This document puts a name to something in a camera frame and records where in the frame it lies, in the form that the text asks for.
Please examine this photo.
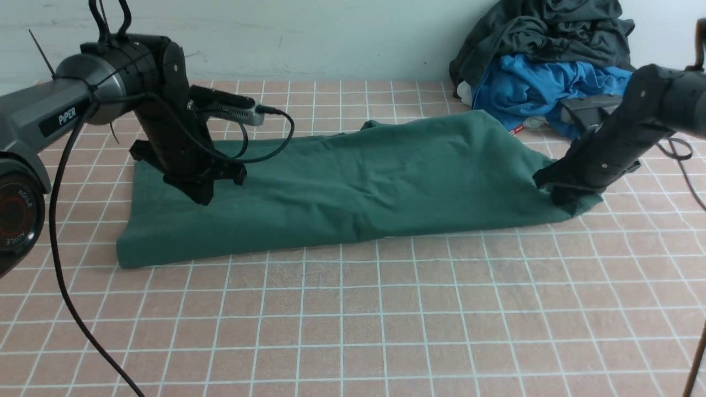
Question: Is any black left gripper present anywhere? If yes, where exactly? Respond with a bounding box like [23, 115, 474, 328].
[130, 97, 247, 206]

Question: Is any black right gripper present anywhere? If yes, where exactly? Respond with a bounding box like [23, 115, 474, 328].
[533, 126, 643, 205]

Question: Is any green long sleeve shirt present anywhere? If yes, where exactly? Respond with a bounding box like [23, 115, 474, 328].
[116, 110, 602, 269]

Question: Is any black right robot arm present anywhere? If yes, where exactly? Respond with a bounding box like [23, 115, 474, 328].
[533, 65, 705, 205]

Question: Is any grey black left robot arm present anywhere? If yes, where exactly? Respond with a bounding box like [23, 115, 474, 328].
[2, 35, 247, 275]

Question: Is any blue crumpled garment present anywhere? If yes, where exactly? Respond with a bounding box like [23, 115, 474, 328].
[472, 53, 632, 140]

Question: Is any dark grey crumpled garment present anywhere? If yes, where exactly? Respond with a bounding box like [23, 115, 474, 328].
[449, 1, 635, 89]

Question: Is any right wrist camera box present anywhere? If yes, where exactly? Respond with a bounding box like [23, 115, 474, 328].
[559, 93, 623, 134]

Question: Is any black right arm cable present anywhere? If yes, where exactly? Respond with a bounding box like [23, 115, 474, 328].
[656, 19, 706, 397]

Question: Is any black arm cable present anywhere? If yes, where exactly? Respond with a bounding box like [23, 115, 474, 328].
[656, 19, 706, 397]
[28, 0, 296, 397]

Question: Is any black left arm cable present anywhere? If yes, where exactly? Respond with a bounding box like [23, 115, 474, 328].
[28, 0, 296, 397]

